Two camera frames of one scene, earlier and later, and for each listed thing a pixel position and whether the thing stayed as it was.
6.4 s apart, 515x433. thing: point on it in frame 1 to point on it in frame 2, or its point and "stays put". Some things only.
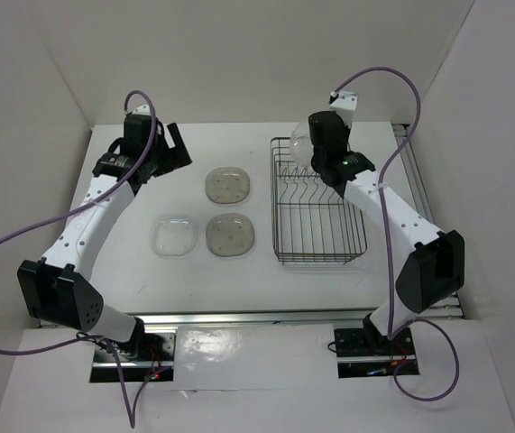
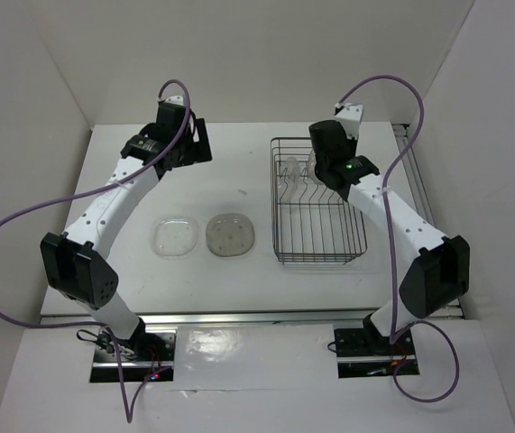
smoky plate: [227, 185] to [311, 168]
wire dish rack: [311, 223] stays put
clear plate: [175, 236] stays put
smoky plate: [229, 234] stays put
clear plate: [301, 145] to [289, 179]
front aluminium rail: [252, 317] stays put
